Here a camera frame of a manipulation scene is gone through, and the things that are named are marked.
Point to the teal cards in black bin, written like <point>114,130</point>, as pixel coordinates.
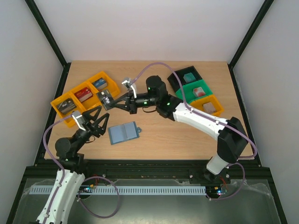
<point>189,77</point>

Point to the green storage bin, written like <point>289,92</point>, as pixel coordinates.
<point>188,88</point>

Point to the black frame post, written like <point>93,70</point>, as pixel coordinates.
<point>250,32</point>
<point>46,31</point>

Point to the orange storage bin right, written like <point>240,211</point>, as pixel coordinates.
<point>198,104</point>

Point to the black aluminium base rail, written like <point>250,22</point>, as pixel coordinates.
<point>193,170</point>

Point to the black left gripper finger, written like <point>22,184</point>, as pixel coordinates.
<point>92,115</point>
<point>100,125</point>

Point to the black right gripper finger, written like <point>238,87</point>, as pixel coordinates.
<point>123,100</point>
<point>125,107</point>

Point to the black frame post right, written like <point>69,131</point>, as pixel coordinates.
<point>250,32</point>

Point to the blue card holder wallet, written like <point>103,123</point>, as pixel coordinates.
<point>124,132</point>

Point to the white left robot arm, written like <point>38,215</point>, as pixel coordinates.
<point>71,164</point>

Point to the blue cards stack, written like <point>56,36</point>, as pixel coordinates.
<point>100,84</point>

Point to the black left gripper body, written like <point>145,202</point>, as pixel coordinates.
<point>89,129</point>

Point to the black frame post left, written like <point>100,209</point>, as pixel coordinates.
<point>46,31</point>

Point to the red white april cards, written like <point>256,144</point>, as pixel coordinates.
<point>198,92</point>

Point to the red cards stack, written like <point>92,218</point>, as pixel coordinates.
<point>83,94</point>

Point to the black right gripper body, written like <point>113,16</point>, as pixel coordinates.
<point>131,103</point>

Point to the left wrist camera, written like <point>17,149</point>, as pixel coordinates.
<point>79,120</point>

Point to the white slotted cable duct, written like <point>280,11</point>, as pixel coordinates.
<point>147,190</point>

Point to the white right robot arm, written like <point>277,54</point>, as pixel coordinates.
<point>229,133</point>

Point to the orange triple bin left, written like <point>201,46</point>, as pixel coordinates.
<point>91,102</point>

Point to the black storage bin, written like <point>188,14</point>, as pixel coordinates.
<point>180,73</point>

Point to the black VIP cards stack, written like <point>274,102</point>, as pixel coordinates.
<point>66,106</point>

